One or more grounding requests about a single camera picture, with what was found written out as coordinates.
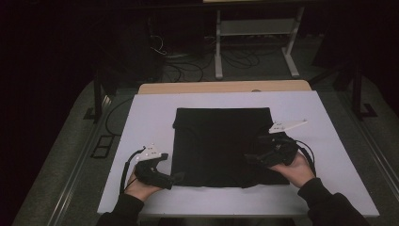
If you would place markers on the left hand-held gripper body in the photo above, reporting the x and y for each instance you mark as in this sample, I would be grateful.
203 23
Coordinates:
150 175

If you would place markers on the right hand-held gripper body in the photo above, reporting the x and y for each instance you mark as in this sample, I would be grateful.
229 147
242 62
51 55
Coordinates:
282 150

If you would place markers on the black tank top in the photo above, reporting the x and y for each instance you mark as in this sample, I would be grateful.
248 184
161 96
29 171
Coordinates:
216 144

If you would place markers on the person's left hand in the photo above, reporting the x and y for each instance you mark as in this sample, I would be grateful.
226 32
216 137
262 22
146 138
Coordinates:
139 190

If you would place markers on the person's right hand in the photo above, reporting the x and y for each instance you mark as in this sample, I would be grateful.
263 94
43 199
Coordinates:
298 172

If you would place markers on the round table grommet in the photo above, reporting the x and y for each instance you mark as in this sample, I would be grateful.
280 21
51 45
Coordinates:
256 90

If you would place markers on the white board sheet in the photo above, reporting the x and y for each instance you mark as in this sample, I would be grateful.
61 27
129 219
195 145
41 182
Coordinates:
219 100

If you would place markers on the black metal stand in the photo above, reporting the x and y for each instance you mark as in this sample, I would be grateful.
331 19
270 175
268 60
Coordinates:
357 94
98 97

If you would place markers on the metal floor rail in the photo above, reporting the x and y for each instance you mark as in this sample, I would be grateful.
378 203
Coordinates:
379 163
75 175

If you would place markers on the white metal stand frame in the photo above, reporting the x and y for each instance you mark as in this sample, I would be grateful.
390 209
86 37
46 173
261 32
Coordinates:
255 26

